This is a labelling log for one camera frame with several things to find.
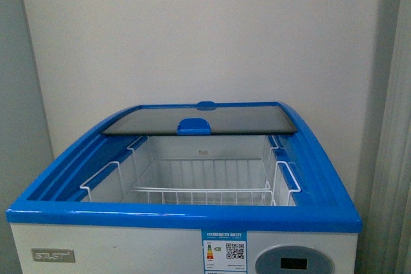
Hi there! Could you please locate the sliding glass freezer lid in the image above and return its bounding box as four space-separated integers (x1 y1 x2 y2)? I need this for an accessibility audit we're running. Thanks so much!
102 101 297 136

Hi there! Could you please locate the white blue chest freezer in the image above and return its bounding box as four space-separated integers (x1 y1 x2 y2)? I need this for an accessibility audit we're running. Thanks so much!
6 102 362 273

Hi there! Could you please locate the blue energy label sticker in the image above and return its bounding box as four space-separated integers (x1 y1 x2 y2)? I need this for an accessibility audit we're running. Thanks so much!
202 230 248 274

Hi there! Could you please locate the oval grey control panel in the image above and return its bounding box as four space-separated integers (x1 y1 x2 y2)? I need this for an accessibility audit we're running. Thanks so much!
255 246 334 273

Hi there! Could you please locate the silver brand badge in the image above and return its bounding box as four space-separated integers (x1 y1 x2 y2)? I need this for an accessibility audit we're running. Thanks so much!
31 248 75 263

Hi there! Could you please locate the grey vertical curtain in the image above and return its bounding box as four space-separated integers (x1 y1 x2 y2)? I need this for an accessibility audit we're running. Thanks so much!
354 0 410 273

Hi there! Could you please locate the white wire freezer basket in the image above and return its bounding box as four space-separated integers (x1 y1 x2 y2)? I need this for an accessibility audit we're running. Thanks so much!
80 135 302 206

